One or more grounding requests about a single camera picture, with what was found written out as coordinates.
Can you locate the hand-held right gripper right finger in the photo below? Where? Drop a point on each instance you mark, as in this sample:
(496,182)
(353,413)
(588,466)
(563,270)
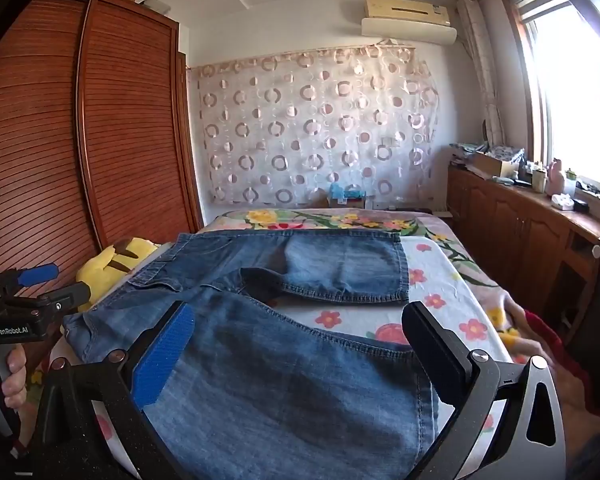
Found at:
(430,345)

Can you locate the pale window curtain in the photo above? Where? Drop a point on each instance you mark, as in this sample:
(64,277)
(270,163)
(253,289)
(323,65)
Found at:
(482,60)

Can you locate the white fruit print sheet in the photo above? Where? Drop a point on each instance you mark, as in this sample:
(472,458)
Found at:
(450,280)

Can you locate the yellow plush toy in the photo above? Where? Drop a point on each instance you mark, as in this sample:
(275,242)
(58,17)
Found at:
(102,267)

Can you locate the cardboard box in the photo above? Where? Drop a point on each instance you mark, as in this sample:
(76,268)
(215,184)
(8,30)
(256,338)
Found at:
(495,165)

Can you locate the small white case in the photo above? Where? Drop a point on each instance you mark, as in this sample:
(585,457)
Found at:
(563,202)

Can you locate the white jar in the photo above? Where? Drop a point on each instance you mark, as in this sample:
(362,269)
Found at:
(539,181)

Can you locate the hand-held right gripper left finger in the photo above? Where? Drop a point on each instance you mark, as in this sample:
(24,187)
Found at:
(164,357)

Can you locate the wooden framed window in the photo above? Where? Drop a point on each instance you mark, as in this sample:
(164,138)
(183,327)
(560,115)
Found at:
(565,90)

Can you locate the long wooden sideboard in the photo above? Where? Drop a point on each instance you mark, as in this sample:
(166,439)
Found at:
(515,230)

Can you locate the white air conditioner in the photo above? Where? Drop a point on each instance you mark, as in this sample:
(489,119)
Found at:
(405,17)

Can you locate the circle pattern sheer curtain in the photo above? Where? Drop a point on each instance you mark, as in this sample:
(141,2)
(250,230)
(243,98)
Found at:
(315,125)

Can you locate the brown slatted wardrobe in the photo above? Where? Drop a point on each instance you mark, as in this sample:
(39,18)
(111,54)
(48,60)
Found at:
(55,150)

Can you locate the blue carton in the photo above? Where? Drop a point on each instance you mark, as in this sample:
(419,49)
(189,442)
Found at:
(345,196)

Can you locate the blue denim pants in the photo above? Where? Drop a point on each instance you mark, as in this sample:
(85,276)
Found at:
(260,370)

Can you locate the blue patterned cloth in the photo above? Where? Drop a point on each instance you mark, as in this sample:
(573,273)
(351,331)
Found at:
(500,151)

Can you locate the pink figurine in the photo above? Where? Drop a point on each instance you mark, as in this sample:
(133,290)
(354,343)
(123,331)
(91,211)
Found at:
(556,177)

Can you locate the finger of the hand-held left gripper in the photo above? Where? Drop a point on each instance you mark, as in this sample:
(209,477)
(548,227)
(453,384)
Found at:
(39,275)
(67,299)

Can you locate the small black box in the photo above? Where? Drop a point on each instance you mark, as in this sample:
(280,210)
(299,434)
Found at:
(581,206)

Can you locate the person's left hand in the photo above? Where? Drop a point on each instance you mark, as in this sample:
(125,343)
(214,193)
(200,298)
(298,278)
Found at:
(15,377)

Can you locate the dark wooden chair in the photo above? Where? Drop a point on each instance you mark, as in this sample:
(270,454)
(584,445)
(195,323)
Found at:
(592,300)

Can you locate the pink floral blanket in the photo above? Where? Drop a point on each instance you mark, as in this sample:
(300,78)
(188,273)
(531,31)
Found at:
(510,305)

